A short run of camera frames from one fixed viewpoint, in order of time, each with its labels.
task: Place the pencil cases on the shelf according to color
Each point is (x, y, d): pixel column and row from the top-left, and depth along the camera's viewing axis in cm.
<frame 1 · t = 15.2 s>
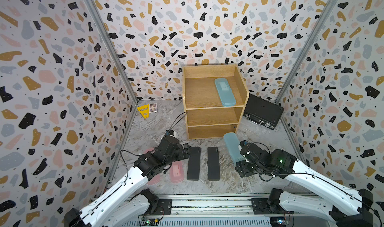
left hand: (186, 148, 75), fingers open
right hand: (240, 167, 72), fingers open
wooden three-tier shelf: (205, 118, 91), point 18 cm above the table
translucent blue pencil case: (224, 89, 83), point 34 cm above the table
translucent blue pencil case 2: (233, 147, 78), point 18 cm above the table
black pencil case: (213, 164, 91), on the table
black pencil case 2: (193, 169, 87), point 2 cm above the table
pink pencil case: (177, 171, 86), point 2 cm above the table
black aluminium briefcase: (263, 112, 112), point 5 cm above the table
yellow triangular object: (144, 110, 116), point 2 cm above the table
small card box: (153, 108, 118), on the table

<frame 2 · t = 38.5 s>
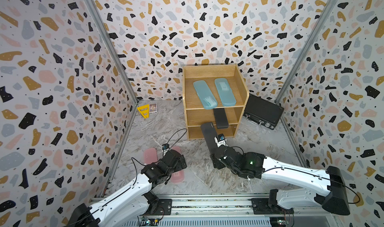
left hand: (181, 161, 82), fingers open
right hand: (215, 154, 75), fingers open
translucent blue pencil case 2: (205, 94, 82), point 33 cm above the table
black pencil case: (221, 118, 90), point 19 cm above the table
black pencil case 2: (209, 133, 80), point 21 cm above the table
the other named things where they were.

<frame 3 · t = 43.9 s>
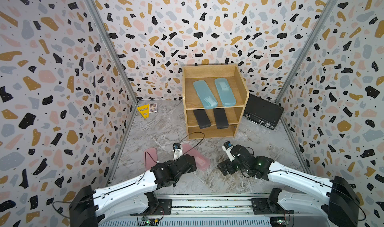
left hand: (189, 161, 79), fingers open
right hand: (222, 163, 80), fingers open
black pencil case 2: (202, 118, 89), point 20 cm above the table
pink pencil case: (202, 162, 90), point 2 cm above the table
the other named things where they were.

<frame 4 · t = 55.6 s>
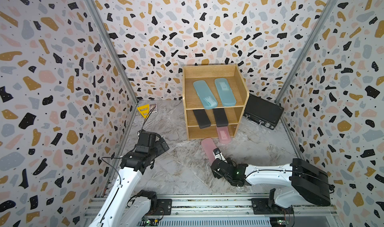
left hand: (160, 146, 78), fingers open
right hand: (216, 164, 86), fingers open
pink pencil case: (224, 134, 100), point 4 cm above the table
pink pencil case 2: (209, 146, 95), point 3 cm above the table
the other named things where they were.

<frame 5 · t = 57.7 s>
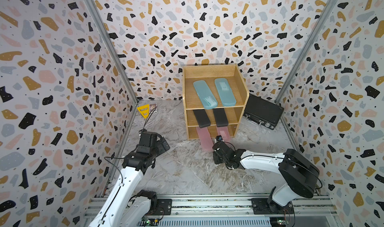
left hand: (161, 145, 79), fingers open
right hand: (214, 155, 90), fingers open
pink pencil case 2: (205, 138, 101), on the table
the other named things where they were.

